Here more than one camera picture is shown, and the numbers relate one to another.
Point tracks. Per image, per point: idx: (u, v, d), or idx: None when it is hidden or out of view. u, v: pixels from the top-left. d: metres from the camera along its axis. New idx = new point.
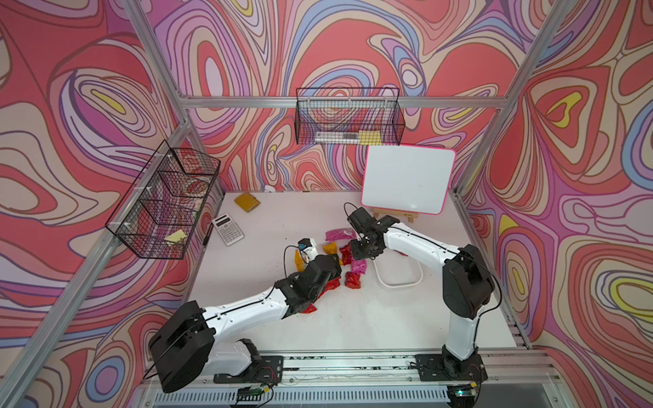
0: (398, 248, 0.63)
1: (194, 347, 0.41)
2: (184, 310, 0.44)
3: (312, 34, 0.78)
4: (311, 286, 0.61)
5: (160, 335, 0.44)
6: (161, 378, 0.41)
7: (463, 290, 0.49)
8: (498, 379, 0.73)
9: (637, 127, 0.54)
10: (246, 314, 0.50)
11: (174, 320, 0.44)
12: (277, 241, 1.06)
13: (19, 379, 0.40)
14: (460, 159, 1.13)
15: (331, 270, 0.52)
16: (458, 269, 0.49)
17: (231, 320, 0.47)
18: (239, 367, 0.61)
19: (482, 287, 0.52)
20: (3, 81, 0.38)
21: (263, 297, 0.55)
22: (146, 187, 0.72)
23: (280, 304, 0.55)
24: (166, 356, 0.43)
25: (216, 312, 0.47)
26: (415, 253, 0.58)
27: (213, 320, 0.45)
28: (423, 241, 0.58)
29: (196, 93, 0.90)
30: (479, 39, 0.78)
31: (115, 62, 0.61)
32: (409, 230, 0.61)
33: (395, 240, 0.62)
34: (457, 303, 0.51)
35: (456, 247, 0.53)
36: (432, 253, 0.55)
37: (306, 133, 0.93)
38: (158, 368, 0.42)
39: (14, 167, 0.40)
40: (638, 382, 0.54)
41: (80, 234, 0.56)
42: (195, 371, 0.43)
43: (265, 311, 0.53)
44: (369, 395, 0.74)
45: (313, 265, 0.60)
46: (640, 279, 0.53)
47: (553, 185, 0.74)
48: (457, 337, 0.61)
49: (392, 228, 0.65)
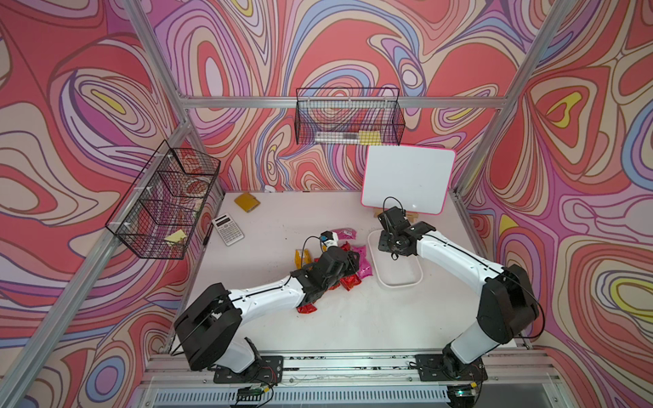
0: (431, 257, 0.59)
1: (222, 325, 0.43)
2: (212, 291, 0.46)
3: (312, 34, 0.78)
4: (326, 274, 0.63)
5: (188, 315, 0.46)
6: (189, 356, 0.43)
7: (505, 316, 0.44)
8: (497, 379, 0.73)
9: (637, 127, 0.54)
10: (268, 297, 0.52)
11: (201, 300, 0.46)
12: (277, 242, 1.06)
13: (19, 380, 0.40)
14: (460, 159, 1.13)
15: (343, 260, 0.63)
16: (502, 293, 0.44)
17: (255, 303, 0.49)
18: (242, 365, 0.62)
19: (525, 314, 0.47)
20: (3, 81, 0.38)
21: (282, 285, 0.57)
22: (146, 188, 0.72)
23: (297, 291, 0.57)
24: (194, 335, 0.44)
25: (241, 294, 0.49)
26: (450, 265, 0.54)
27: (239, 301, 0.47)
28: (460, 255, 0.54)
29: (196, 93, 0.90)
30: (479, 39, 0.78)
31: (115, 62, 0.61)
32: (445, 242, 0.58)
33: (430, 248, 0.58)
34: (493, 326, 0.47)
35: (498, 266, 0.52)
36: (471, 269, 0.50)
37: (306, 133, 0.93)
38: (186, 347, 0.44)
39: (13, 167, 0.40)
40: (638, 382, 0.54)
41: (80, 234, 0.56)
42: (220, 350, 0.45)
43: (284, 297, 0.55)
44: (369, 395, 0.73)
45: (327, 256, 0.62)
46: (640, 279, 0.53)
47: (553, 185, 0.74)
48: (468, 345, 0.60)
49: (428, 237, 0.60)
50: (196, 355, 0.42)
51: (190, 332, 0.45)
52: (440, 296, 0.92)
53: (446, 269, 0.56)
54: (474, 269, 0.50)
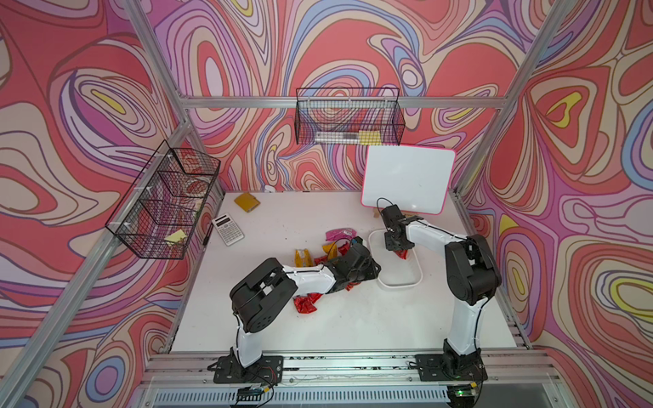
0: (416, 240, 0.71)
1: (281, 291, 0.49)
2: (267, 263, 0.53)
3: (312, 35, 0.78)
4: (350, 267, 0.71)
5: (246, 282, 0.52)
6: (247, 319, 0.48)
7: (462, 273, 0.53)
8: (498, 379, 0.73)
9: (637, 127, 0.54)
10: (310, 276, 0.59)
11: (258, 269, 0.52)
12: (277, 242, 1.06)
13: (19, 380, 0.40)
14: (460, 159, 1.13)
15: (368, 255, 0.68)
16: (458, 252, 0.54)
17: (301, 277, 0.56)
18: (247, 358, 0.61)
19: (482, 274, 0.54)
20: (3, 80, 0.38)
21: (319, 268, 0.65)
22: (146, 188, 0.72)
23: (331, 277, 0.65)
24: (251, 301, 0.50)
25: (289, 269, 0.55)
26: (431, 243, 0.64)
27: (290, 274, 0.54)
28: (434, 230, 0.65)
29: (196, 93, 0.90)
30: (479, 39, 0.78)
31: (115, 62, 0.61)
32: (428, 223, 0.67)
33: (413, 230, 0.70)
34: (457, 286, 0.55)
35: (463, 235, 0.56)
36: (443, 240, 0.60)
37: (306, 133, 0.93)
38: (243, 310, 0.49)
39: (14, 167, 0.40)
40: (639, 382, 0.54)
41: (79, 234, 0.56)
42: (273, 316, 0.51)
43: (321, 280, 0.61)
44: (369, 395, 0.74)
45: (354, 250, 0.70)
46: (640, 279, 0.53)
47: (553, 185, 0.74)
48: (458, 330, 0.63)
49: (413, 221, 0.74)
50: (258, 316, 0.48)
51: (248, 297, 0.50)
52: (440, 297, 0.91)
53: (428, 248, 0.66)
54: (444, 238, 0.61)
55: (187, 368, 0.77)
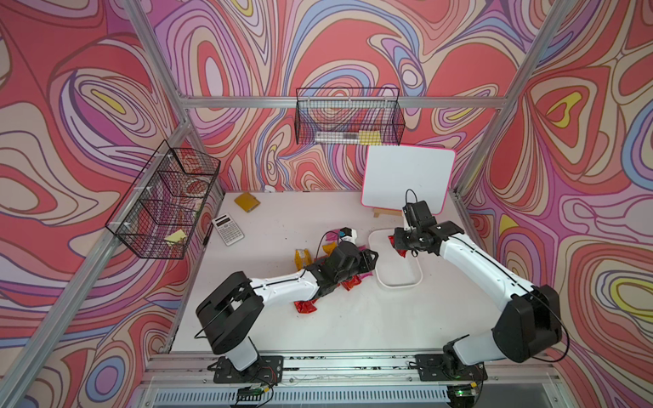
0: (454, 262, 0.56)
1: (246, 309, 0.44)
2: (232, 278, 0.48)
3: (312, 35, 0.78)
4: (337, 269, 0.65)
5: (211, 300, 0.48)
6: (212, 340, 0.44)
7: (525, 336, 0.42)
8: (498, 379, 0.73)
9: (637, 127, 0.54)
10: (286, 288, 0.54)
11: (224, 286, 0.48)
12: (277, 242, 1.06)
13: (19, 380, 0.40)
14: (460, 159, 1.13)
15: (354, 255, 0.64)
16: (526, 311, 0.42)
17: (274, 291, 0.51)
18: (243, 363, 0.61)
19: (546, 333, 0.44)
20: (3, 80, 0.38)
21: (298, 277, 0.59)
22: (146, 187, 0.72)
23: (313, 283, 0.60)
24: (217, 320, 0.46)
25: (261, 283, 0.51)
26: (476, 276, 0.51)
27: (259, 289, 0.49)
28: (487, 264, 0.50)
29: (196, 93, 0.90)
30: (479, 39, 0.78)
31: (115, 62, 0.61)
32: (474, 246, 0.55)
33: (454, 253, 0.55)
34: (508, 340, 0.45)
35: (529, 284, 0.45)
36: (496, 284, 0.47)
37: (306, 133, 0.93)
38: (207, 331, 0.45)
39: (13, 167, 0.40)
40: (640, 382, 0.54)
41: (80, 234, 0.56)
42: (241, 336, 0.47)
43: (300, 288, 0.56)
44: (369, 395, 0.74)
45: (338, 252, 0.63)
46: (641, 279, 0.53)
47: (553, 185, 0.74)
48: (474, 349, 0.59)
49: (455, 240, 0.57)
50: (220, 338, 0.44)
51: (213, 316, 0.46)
52: (440, 297, 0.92)
53: (472, 279, 0.53)
54: (499, 284, 0.47)
55: (187, 368, 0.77)
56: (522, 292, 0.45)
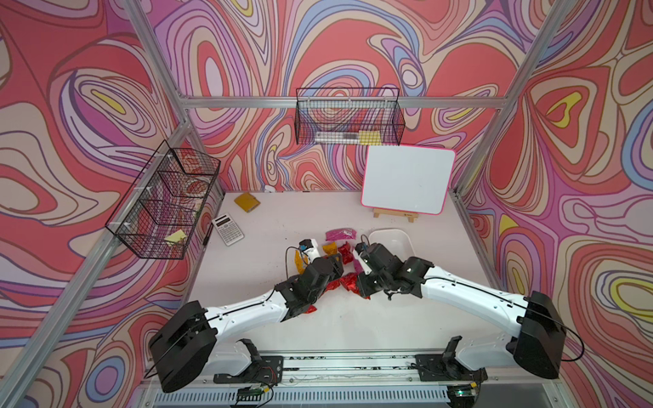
0: (439, 297, 0.53)
1: (195, 347, 0.41)
2: (185, 309, 0.45)
3: (312, 35, 0.78)
4: (309, 289, 0.61)
5: (163, 334, 0.44)
6: (163, 376, 0.41)
7: (552, 354, 0.41)
8: (498, 379, 0.73)
9: (637, 127, 0.54)
10: (247, 314, 0.50)
11: (176, 319, 0.45)
12: (276, 242, 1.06)
13: (19, 380, 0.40)
14: (460, 159, 1.13)
15: (327, 274, 0.61)
16: (538, 331, 0.40)
17: (232, 320, 0.48)
18: (238, 369, 0.61)
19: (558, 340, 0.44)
20: (3, 80, 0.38)
21: (264, 300, 0.55)
22: (146, 188, 0.72)
23: (280, 306, 0.56)
24: (168, 354, 0.43)
25: (218, 313, 0.47)
26: (468, 305, 0.49)
27: (216, 320, 0.46)
28: (475, 294, 0.48)
29: (196, 93, 0.90)
30: (479, 39, 0.78)
31: (115, 62, 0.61)
32: (451, 278, 0.53)
33: (438, 291, 0.52)
34: (533, 364, 0.43)
35: (522, 299, 0.45)
36: (496, 311, 0.45)
37: (306, 133, 0.93)
38: (160, 368, 0.42)
39: (13, 167, 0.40)
40: (640, 382, 0.54)
41: (80, 234, 0.56)
42: (194, 370, 0.43)
43: (265, 312, 0.53)
44: (369, 394, 0.72)
45: (311, 269, 0.60)
46: (641, 279, 0.53)
47: (553, 185, 0.74)
48: (479, 356, 0.57)
49: (430, 277, 0.54)
50: (168, 377, 0.41)
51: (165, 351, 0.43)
52: None
53: (463, 308, 0.50)
54: (499, 310, 0.45)
55: None
56: (523, 311, 0.44)
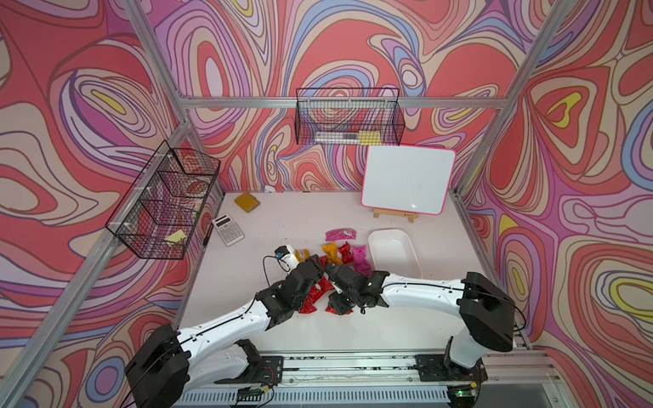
0: (397, 302, 0.57)
1: (167, 372, 0.40)
2: (158, 334, 0.43)
3: (312, 35, 0.78)
4: (294, 294, 0.60)
5: (136, 361, 0.43)
6: (137, 405, 0.41)
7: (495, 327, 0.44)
8: (497, 379, 0.73)
9: (637, 128, 0.54)
10: (223, 331, 0.49)
11: (149, 344, 0.43)
12: (276, 242, 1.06)
13: (19, 380, 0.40)
14: (460, 159, 1.13)
15: (313, 279, 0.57)
16: (474, 308, 0.44)
17: (207, 340, 0.46)
18: (236, 371, 0.61)
19: (502, 311, 0.47)
20: (3, 81, 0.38)
21: (243, 312, 0.54)
22: (146, 188, 0.72)
23: (261, 316, 0.55)
24: (143, 382, 0.42)
25: (191, 333, 0.46)
26: (422, 302, 0.52)
27: (189, 342, 0.44)
28: (423, 290, 0.53)
29: (196, 93, 0.90)
30: (479, 39, 0.78)
31: (115, 62, 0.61)
32: (405, 280, 0.57)
33: (395, 297, 0.56)
34: (491, 341, 0.45)
35: (459, 283, 0.49)
36: (440, 299, 0.49)
37: (306, 133, 0.93)
38: (135, 395, 0.41)
39: (14, 168, 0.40)
40: (640, 382, 0.54)
41: (80, 234, 0.56)
42: (173, 394, 0.42)
43: (245, 325, 0.52)
44: (369, 395, 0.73)
45: (295, 274, 0.59)
46: (641, 279, 0.53)
47: (553, 185, 0.74)
48: (467, 351, 0.57)
49: (388, 286, 0.59)
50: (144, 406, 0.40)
51: (138, 376, 0.43)
52: None
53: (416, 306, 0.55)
54: (443, 298, 0.49)
55: None
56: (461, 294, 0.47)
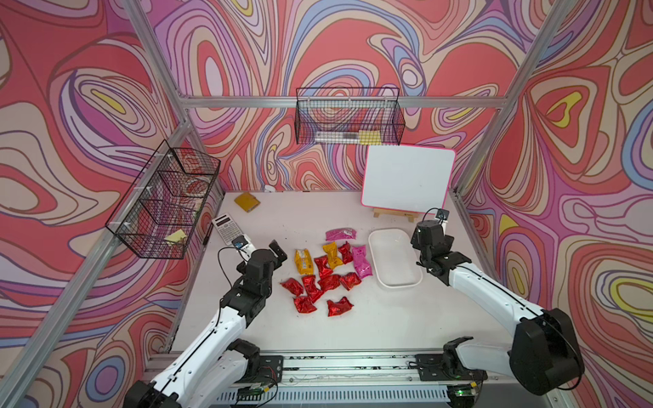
0: (461, 289, 0.58)
1: None
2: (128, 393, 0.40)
3: (312, 35, 0.78)
4: (259, 284, 0.60)
5: None
6: None
7: (541, 360, 0.41)
8: (497, 379, 0.73)
9: (637, 127, 0.54)
10: (202, 354, 0.47)
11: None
12: (276, 242, 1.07)
13: (19, 380, 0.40)
14: (460, 159, 1.13)
15: (270, 260, 0.60)
16: (536, 333, 0.41)
17: (190, 371, 0.44)
18: (239, 372, 0.62)
19: (567, 366, 0.42)
20: (3, 80, 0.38)
21: (214, 325, 0.52)
22: (146, 187, 0.72)
23: (234, 320, 0.53)
24: None
25: (168, 375, 0.43)
26: (490, 305, 0.51)
27: (170, 383, 0.42)
28: (496, 291, 0.51)
29: (196, 93, 0.90)
30: (479, 39, 0.78)
31: (115, 62, 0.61)
32: (480, 274, 0.56)
33: (462, 281, 0.57)
34: (528, 365, 0.42)
35: (539, 308, 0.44)
36: (506, 308, 0.47)
37: (306, 133, 0.93)
38: None
39: (14, 167, 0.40)
40: (639, 382, 0.54)
41: (80, 234, 0.56)
42: None
43: (222, 337, 0.50)
44: (369, 394, 0.72)
45: (252, 263, 0.58)
46: (641, 279, 0.53)
47: (553, 185, 0.74)
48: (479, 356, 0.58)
49: (460, 266, 0.60)
50: None
51: None
52: (440, 297, 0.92)
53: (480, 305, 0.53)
54: (509, 308, 0.47)
55: None
56: (531, 315, 0.45)
